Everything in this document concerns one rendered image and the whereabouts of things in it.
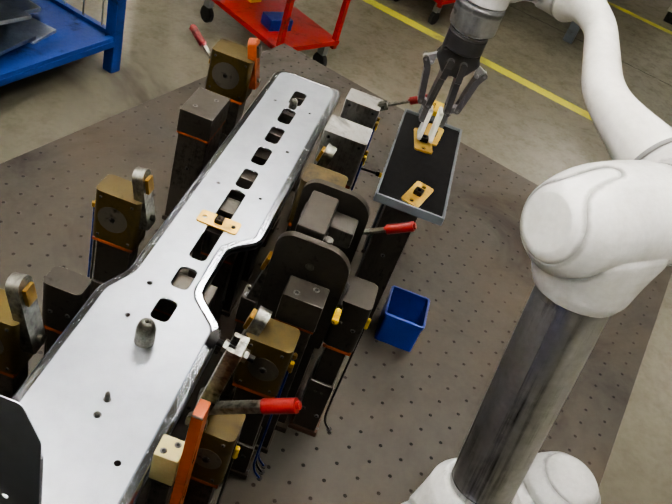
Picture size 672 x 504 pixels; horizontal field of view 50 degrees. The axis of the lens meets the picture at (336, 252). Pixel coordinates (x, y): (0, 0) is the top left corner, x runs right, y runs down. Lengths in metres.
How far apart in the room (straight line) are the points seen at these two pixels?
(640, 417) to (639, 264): 2.25
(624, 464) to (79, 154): 2.12
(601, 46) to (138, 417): 0.90
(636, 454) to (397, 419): 1.51
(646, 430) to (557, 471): 1.80
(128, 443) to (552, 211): 0.65
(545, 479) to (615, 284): 0.49
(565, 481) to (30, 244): 1.23
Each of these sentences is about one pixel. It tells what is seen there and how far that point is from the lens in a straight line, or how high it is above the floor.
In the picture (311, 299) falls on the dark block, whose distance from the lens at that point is 1.17.
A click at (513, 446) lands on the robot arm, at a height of 1.15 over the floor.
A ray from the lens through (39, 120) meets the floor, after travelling 3.45.
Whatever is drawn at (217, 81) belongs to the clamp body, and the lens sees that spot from 1.94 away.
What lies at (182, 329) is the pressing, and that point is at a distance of 1.23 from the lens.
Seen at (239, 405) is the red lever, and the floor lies 1.10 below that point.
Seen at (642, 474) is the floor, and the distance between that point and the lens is 2.94.
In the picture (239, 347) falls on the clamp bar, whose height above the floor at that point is 1.21.
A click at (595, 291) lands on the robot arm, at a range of 0.90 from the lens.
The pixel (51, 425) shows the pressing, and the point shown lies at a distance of 1.11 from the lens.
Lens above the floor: 1.92
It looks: 39 degrees down
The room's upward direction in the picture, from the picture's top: 21 degrees clockwise
